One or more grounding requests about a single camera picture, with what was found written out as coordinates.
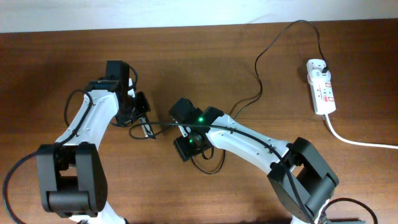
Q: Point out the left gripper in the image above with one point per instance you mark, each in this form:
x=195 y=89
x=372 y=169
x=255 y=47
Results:
x=143 y=107

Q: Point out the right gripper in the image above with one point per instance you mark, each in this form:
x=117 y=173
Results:
x=184 y=150

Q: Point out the black smartphone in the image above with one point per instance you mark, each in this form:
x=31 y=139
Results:
x=147 y=128

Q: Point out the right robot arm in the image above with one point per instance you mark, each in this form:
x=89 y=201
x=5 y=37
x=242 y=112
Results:
x=299 y=175

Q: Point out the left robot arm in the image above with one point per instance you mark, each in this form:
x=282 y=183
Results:
x=71 y=177

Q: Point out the white power strip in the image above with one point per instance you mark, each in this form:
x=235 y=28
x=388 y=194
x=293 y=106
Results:
x=322 y=94

